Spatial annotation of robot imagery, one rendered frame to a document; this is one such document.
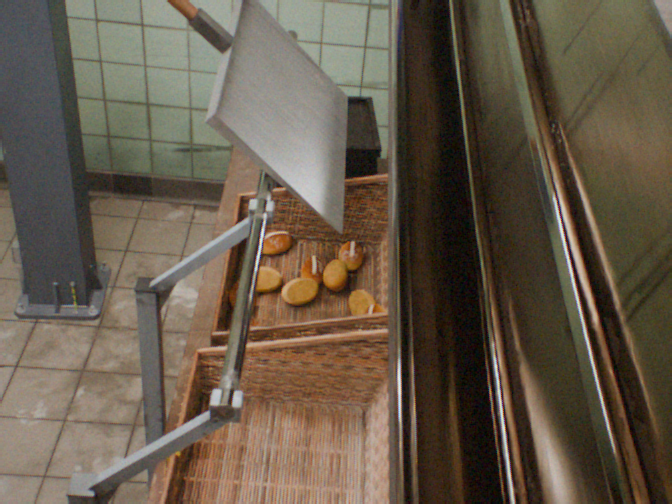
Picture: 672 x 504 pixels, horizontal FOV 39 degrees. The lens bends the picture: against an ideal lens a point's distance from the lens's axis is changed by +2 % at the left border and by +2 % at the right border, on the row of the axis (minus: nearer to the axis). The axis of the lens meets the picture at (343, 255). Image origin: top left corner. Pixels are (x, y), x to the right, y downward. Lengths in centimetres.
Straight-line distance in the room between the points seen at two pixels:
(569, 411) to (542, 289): 18
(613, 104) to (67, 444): 227
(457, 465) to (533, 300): 20
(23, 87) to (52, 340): 84
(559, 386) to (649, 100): 30
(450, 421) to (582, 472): 23
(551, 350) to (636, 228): 27
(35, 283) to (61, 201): 35
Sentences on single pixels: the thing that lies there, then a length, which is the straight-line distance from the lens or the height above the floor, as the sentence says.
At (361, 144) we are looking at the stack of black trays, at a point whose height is 83.
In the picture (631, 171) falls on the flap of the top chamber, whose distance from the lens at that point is 80.
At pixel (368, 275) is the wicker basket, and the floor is 59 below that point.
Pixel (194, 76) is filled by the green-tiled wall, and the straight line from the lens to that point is 348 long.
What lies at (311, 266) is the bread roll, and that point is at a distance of 245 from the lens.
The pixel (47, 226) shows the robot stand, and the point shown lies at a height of 35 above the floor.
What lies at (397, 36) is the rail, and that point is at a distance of 179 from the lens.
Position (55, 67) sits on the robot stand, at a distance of 277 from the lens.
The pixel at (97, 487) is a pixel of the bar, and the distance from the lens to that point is 158.
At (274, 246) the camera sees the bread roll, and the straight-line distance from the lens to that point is 253.
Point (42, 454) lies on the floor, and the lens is 290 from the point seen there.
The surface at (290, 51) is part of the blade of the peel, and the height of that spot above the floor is 118.
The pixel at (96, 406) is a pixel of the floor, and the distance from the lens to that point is 299.
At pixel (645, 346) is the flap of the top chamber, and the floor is 176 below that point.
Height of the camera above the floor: 220
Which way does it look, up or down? 39 degrees down
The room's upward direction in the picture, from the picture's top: 6 degrees clockwise
